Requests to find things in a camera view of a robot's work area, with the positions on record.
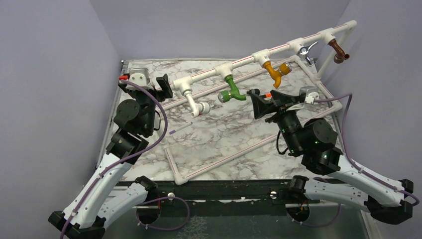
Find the white PVC pipe frame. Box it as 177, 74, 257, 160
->
155, 19, 358, 185

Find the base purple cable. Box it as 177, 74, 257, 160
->
135, 196, 191, 232
286, 201, 342, 229

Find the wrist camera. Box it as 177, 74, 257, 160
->
299, 86, 319, 105
128, 68, 150, 87

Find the black grey small fitting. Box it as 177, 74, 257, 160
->
249, 89, 260, 95

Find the orange yellow faucet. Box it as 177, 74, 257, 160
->
262, 61, 292, 89

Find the black table front rail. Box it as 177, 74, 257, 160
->
112, 178, 330, 219

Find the green faucet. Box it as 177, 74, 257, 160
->
217, 75, 247, 103

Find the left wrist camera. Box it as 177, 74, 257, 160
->
128, 68, 150, 87

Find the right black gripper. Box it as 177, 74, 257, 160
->
250, 89, 303, 155

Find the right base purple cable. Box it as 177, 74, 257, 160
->
286, 201, 342, 229

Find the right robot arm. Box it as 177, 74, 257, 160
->
247, 87, 413, 225

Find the brown faucet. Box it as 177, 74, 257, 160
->
328, 39, 350, 64

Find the white plastic faucet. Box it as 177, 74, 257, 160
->
183, 91, 211, 119

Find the purple white pen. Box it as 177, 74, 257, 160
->
169, 122, 193, 135

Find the chrome lever faucet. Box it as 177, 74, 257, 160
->
297, 41, 318, 66

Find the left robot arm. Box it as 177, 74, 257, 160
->
48, 73, 173, 239

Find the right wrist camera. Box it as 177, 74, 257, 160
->
299, 86, 319, 105

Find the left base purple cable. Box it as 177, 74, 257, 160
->
135, 196, 191, 232

